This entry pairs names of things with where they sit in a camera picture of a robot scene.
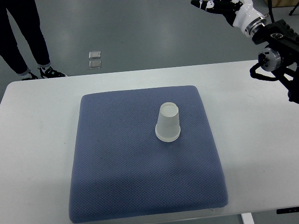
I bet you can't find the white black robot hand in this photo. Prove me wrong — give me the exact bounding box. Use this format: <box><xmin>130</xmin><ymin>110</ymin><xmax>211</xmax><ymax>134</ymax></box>
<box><xmin>191</xmin><ymin>0</ymin><xmax>266</xmax><ymax>37</ymax></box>

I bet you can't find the white paper cup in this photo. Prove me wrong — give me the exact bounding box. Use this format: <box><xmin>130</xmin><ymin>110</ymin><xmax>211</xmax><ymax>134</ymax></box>
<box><xmin>155</xmin><ymin>102</ymin><xmax>181</xmax><ymax>138</ymax></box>
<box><xmin>155</xmin><ymin>132</ymin><xmax>180</xmax><ymax>142</ymax></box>

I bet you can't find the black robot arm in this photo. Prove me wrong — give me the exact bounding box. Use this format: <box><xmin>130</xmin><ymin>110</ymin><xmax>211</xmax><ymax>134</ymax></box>
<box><xmin>249</xmin><ymin>20</ymin><xmax>299</xmax><ymax>103</ymax></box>

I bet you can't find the white paper cup on mat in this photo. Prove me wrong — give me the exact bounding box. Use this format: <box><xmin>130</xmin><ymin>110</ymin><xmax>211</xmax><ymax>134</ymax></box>
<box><xmin>155</xmin><ymin>132</ymin><xmax>180</xmax><ymax>142</ymax></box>

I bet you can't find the upper metal floor plate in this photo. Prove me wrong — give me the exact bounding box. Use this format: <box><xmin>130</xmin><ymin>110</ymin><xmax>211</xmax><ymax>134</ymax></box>
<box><xmin>89</xmin><ymin>50</ymin><xmax>101</xmax><ymax>59</ymax></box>

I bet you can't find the blue textured cushion mat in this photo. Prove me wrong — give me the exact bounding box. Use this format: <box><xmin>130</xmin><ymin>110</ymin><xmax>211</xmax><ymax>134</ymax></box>
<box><xmin>69</xmin><ymin>85</ymin><xmax>228</xmax><ymax>223</ymax></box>

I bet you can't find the black table control panel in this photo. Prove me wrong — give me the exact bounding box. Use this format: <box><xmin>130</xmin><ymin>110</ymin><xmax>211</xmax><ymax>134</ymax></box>
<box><xmin>276</xmin><ymin>206</ymin><xmax>299</xmax><ymax>215</ymax></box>

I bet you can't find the white table leg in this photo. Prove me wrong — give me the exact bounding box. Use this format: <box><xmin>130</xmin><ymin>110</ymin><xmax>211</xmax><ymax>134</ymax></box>
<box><xmin>241</xmin><ymin>213</ymin><xmax>255</xmax><ymax>224</ymax></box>

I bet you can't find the person with black white sneakers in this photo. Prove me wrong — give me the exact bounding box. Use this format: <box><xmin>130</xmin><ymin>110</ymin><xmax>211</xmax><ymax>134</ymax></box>
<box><xmin>0</xmin><ymin>0</ymin><xmax>67</xmax><ymax>80</ymax></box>

